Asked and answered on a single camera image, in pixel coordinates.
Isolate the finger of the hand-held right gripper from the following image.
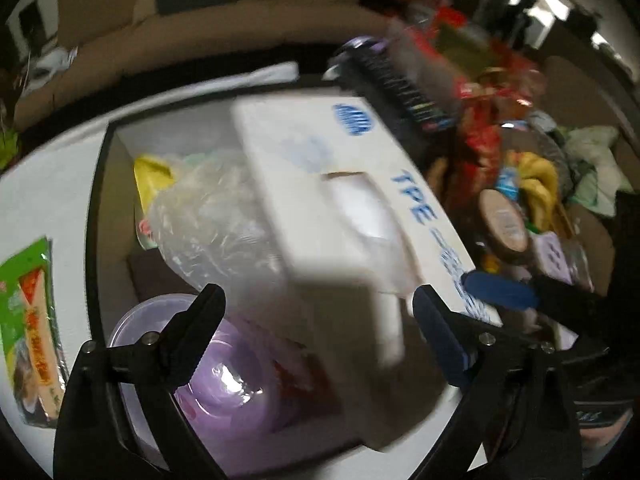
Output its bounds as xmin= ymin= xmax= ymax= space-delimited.
xmin=462 ymin=271 xmax=617 ymax=337

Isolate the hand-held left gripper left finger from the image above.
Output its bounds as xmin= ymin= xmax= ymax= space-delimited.
xmin=52 ymin=283 xmax=228 ymax=480

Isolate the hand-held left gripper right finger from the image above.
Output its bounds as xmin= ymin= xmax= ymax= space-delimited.
xmin=411 ymin=284 xmax=583 ymax=480

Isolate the black storage box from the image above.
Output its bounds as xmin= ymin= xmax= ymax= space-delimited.
xmin=84 ymin=82 xmax=576 ymax=480

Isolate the green sushi kit packet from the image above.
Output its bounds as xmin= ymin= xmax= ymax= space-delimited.
xmin=0 ymin=236 xmax=71 ymax=428

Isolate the white blue glove box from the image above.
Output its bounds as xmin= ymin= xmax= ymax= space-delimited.
xmin=231 ymin=95 xmax=503 ymax=453

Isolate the purple bowl with clear lid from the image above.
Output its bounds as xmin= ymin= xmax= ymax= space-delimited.
xmin=107 ymin=294 xmax=321 ymax=441

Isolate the white purple small box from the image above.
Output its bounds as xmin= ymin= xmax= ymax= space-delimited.
xmin=532 ymin=232 xmax=573 ymax=286

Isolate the jar with brown lid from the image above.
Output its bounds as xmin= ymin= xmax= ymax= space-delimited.
xmin=477 ymin=187 xmax=531 ymax=263

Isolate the dark brown box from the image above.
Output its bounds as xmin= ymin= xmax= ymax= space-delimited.
xmin=127 ymin=250 xmax=201 ymax=301

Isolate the crumpled clear plastic bag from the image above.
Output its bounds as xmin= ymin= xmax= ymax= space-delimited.
xmin=147 ymin=160 xmax=286 ymax=291

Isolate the bunch of bananas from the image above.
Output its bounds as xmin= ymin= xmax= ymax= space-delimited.
xmin=517 ymin=152 xmax=558 ymax=226

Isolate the pale green cloth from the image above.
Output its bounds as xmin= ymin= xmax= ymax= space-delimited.
xmin=560 ymin=125 xmax=621 ymax=216

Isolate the pile of red snack packets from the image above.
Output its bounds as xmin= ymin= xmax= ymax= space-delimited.
xmin=390 ymin=5 xmax=546 ymax=161

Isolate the black remote control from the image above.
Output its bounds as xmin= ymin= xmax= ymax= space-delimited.
xmin=350 ymin=45 xmax=453 ymax=128

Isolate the purple round device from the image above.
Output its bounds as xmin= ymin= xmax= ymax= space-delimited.
xmin=332 ymin=35 xmax=388 ymax=61

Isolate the brown sofa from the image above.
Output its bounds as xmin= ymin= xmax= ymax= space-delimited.
xmin=12 ymin=0 xmax=396 ymax=131

